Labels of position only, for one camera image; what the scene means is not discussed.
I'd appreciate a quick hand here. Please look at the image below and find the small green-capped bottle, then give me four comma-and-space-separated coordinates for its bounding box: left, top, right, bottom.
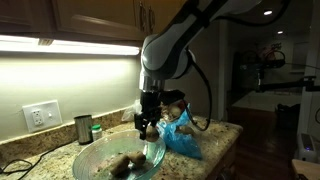
91, 124, 102, 141

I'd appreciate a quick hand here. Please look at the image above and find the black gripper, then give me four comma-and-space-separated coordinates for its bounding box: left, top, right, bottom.
134, 91, 161, 140

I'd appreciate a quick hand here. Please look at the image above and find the glass bowl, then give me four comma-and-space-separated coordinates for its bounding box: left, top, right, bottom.
72, 130, 166, 180

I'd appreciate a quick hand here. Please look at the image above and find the white wall outlet plate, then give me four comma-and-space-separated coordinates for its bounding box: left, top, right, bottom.
22, 100, 62, 133

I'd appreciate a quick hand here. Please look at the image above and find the brown potato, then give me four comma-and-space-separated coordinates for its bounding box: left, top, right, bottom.
128, 151, 146, 167
146, 126, 159, 142
109, 154, 130, 176

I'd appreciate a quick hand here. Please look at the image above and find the white appliance on floor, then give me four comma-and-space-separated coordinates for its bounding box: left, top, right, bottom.
297, 133, 318, 163

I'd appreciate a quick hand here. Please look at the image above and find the black power cable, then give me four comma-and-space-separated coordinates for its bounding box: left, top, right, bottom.
0, 145, 64, 176

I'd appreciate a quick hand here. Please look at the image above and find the steel cup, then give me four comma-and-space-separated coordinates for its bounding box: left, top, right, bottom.
74, 115, 93, 145

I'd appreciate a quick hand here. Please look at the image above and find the potato in bag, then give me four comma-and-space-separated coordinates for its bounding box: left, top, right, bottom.
179, 126, 195, 136

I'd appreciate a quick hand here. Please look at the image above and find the under-cabinet light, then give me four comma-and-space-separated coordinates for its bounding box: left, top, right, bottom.
0, 35, 139, 56

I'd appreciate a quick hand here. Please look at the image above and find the clear bag of produce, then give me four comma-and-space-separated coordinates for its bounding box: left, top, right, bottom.
121, 99, 188, 123

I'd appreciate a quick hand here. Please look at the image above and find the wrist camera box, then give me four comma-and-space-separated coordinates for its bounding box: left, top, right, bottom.
161, 90, 185, 105

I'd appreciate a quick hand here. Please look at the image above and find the blue plastic potato bag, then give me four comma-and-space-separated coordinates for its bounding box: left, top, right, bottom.
156, 110, 202, 160

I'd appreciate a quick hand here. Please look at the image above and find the wooden upper cabinet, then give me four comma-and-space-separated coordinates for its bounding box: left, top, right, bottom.
0, 0, 186, 46

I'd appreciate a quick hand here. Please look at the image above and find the black camera stand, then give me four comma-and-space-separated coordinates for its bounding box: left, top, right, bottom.
240, 50, 320, 92

